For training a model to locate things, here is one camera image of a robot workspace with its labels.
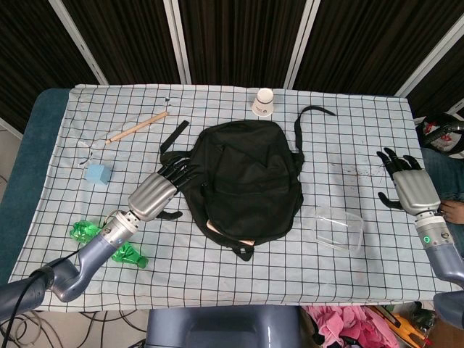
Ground black folding partition screen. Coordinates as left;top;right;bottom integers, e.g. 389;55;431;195
0;0;464;120

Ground wooden stick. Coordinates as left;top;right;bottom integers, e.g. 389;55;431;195
104;111;170;145

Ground green plastic bottle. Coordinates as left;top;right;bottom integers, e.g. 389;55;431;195
69;220;150;270

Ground yellow tool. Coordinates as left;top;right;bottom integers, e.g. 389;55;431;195
376;307;428;348

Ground thin bent wire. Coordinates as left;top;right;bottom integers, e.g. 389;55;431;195
76;140;96;168

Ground pink cloth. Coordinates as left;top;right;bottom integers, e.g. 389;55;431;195
306;305;399;348

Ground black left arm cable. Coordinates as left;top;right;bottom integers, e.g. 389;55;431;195
0;249;81;348

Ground white paper cup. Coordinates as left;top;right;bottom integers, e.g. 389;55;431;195
249;88;274;118

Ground clear plastic container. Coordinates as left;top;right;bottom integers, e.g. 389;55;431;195
314;205;365;253

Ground light blue foam block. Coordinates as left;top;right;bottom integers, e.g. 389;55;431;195
85;162;112;188

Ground blue-grey robot torso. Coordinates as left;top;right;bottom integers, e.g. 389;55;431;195
146;304;302;348

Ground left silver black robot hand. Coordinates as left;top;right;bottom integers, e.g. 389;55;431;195
128;157;199;223

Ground brown spiral notebook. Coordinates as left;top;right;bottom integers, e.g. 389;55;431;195
205;217;257;247

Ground checkered tablecloth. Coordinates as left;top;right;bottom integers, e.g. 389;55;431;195
7;83;454;312

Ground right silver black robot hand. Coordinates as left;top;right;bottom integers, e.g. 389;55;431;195
376;146;442;215

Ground bystander hand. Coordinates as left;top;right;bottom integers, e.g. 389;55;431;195
439;200;464;223

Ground floor cables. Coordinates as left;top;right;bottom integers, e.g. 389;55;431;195
0;310;148;348

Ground black bag with red print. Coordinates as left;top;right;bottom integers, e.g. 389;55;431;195
415;112;464;160

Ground black backpack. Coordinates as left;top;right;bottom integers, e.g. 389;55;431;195
159;105;337;262

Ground bystander leg in jeans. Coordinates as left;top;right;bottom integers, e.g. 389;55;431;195
422;146;464;204

